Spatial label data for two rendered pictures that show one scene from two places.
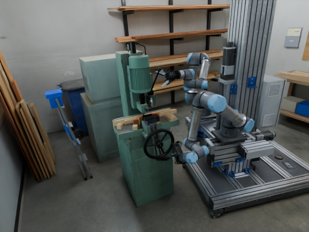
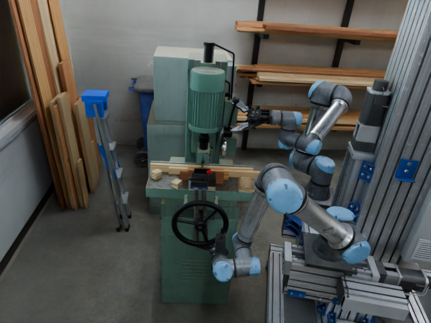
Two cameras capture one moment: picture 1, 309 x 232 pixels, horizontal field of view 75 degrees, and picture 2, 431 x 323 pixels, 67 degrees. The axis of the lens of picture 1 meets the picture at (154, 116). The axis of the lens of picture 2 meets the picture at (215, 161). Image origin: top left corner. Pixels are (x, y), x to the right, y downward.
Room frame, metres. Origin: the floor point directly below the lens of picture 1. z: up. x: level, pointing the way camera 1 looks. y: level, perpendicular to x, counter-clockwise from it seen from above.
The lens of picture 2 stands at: (0.25, -0.49, 1.86)
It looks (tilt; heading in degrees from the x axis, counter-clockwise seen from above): 28 degrees down; 19
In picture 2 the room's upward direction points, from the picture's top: 5 degrees clockwise
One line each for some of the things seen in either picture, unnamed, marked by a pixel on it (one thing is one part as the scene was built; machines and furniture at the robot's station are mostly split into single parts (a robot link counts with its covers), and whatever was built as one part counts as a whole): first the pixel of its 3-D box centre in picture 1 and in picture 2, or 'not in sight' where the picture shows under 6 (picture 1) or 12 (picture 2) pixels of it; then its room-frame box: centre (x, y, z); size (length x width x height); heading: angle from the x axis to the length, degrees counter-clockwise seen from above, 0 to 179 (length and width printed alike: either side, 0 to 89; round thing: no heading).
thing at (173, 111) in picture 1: (151, 116); (216, 172); (1.81, 0.03, 0.92); 0.55 x 0.02 x 0.04; 112
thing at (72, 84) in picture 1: (83, 107); (160, 121); (3.34, 1.25, 0.48); 0.64 x 0.54 x 0.97; 119
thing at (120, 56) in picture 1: (132, 87); (204, 115); (2.05, 0.22, 1.16); 0.22 x 0.22 x 0.72; 22
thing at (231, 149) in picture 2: (150, 100); (228, 144); (2.01, 0.03, 1.02); 0.09 x 0.07 x 0.12; 112
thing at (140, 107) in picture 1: (142, 107); (203, 154); (1.80, 0.11, 1.03); 0.14 x 0.07 x 0.09; 22
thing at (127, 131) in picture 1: (148, 127); (201, 189); (1.68, 0.06, 0.87); 0.61 x 0.30 x 0.06; 112
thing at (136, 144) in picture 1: (140, 128); (201, 184); (1.89, 0.15, 0.76); 0.57 x 0.45 x 0.09; 22
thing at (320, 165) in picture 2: not in sight; (322, 169); (2.03, -0.54, 0.98); 0.13 x 0.12 x 0.14; 68
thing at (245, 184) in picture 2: (170, 116); (245, 182); (1.79, -0.16, 0.92); 0.14 x 0.09 x 0.04; 22
